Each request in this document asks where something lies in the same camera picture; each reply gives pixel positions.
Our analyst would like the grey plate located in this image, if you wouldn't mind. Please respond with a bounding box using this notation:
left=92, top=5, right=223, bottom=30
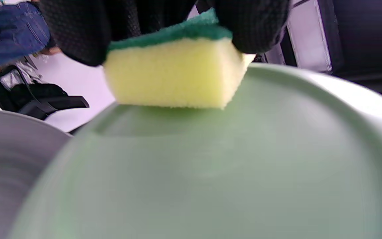
left=0, top=108, right=73, bottom=239

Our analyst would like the black chrome-base office chair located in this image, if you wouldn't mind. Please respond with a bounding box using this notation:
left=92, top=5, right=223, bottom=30
left=0, top=65, right=90, bottom=120

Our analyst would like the light green plate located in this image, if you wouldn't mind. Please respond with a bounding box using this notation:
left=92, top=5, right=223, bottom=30
left=7, top=63, right=382, bottom=239

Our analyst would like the person's left hand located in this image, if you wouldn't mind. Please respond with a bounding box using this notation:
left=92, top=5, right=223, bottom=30
left=38, top=0, right=290, bottom=67

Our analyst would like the yellow green sponge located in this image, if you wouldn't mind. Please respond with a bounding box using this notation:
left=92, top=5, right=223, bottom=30
left=103, top=8, right=256, bottom=109

